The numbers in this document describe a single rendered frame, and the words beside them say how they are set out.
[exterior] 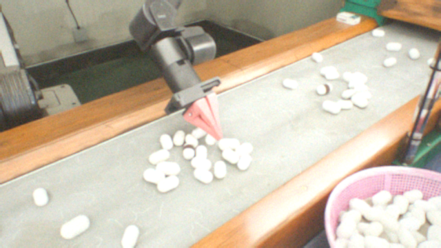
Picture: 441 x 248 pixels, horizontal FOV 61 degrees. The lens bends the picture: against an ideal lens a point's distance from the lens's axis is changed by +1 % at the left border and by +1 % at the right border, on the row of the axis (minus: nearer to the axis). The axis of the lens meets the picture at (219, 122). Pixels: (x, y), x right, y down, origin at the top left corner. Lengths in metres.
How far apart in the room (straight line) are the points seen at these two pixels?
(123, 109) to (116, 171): 0.16
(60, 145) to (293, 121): 0.43
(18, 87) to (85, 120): 0.20
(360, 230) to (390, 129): 0.23
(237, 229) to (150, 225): 0.13
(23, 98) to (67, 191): 0.31
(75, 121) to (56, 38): 2.00
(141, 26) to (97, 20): 2.11
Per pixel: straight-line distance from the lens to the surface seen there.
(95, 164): 0.67
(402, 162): 0.75
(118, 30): 2.89
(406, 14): 1.24
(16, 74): 0.91
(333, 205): 0.56
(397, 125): 0.76
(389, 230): 0.59
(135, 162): 0.66
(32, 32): 2.67
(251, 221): 0.51
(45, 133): 0.73
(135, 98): 0.79
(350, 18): 1.25
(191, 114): 0.67
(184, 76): 0.66
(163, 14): 0.70
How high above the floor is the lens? 1.15
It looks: 34 degrees down
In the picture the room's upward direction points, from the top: straight up
